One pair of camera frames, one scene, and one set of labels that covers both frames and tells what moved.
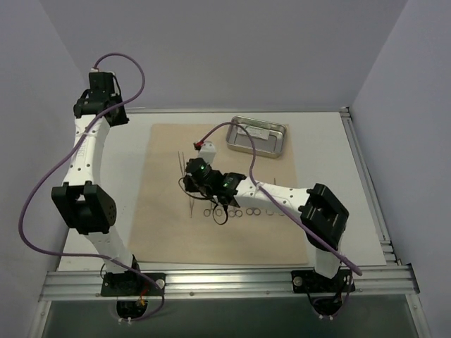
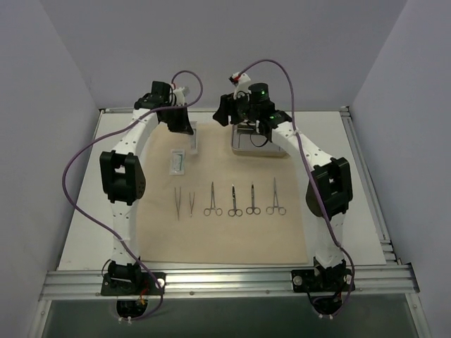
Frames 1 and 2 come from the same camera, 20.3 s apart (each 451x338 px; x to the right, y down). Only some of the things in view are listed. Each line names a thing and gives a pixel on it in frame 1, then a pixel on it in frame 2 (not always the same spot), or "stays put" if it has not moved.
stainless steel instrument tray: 268,138 stays put
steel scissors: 238,213 stays put
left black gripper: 100,82 -> 175,117
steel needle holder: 206,212 stays put
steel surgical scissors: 251,211 stays put
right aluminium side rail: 384,234 stays put
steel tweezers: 183,167 -> 177,207
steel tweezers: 192,207 stays put
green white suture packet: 254,132 -> 193,138
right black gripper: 190,181 -> 225,110
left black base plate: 132,284 stays put
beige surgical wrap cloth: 172,222 stays put
